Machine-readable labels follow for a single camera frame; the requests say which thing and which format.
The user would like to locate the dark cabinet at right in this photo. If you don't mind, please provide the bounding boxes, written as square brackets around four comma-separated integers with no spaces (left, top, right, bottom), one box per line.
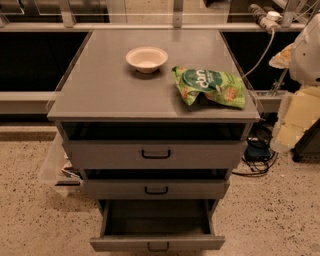
[292,119,320,162]

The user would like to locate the grey middle drawer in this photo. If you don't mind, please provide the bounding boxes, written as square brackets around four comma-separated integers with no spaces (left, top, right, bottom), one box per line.
[83,179,230,200]

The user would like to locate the grey drawer cabinet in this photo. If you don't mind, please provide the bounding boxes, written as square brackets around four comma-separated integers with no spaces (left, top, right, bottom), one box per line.
[47,29,261,201]

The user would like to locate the green snack bag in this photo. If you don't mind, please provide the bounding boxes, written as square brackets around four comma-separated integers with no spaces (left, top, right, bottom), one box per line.
[171,66,245,109]

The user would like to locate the white paper bowl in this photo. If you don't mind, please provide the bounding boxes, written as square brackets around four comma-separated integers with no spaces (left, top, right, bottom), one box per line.
[126,47,168,74]

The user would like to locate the grey drawer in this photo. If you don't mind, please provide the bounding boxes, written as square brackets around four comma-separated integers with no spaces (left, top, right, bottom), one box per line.
[90,200,225,252]
[63,141,247,170]
[83,179,230,200]

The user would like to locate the grey bottom drawer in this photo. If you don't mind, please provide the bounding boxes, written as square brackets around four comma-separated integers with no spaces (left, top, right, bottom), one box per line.
[90,200,225,252]

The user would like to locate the white power strip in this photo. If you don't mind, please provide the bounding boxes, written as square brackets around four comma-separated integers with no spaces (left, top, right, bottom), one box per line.
[248,4,281,30]

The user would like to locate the grey top drawer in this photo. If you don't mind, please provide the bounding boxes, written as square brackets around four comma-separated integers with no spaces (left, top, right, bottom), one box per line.
[63,141,247,170]

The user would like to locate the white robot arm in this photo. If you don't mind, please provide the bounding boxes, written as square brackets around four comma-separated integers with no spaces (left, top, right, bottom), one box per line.
[269,14,320,153]

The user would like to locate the white power cable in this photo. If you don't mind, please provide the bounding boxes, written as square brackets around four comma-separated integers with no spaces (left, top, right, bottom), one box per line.
[241,28,276,80]

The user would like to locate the black cable bundle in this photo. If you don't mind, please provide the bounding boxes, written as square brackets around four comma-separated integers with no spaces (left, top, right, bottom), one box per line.
[232,124,279,177]

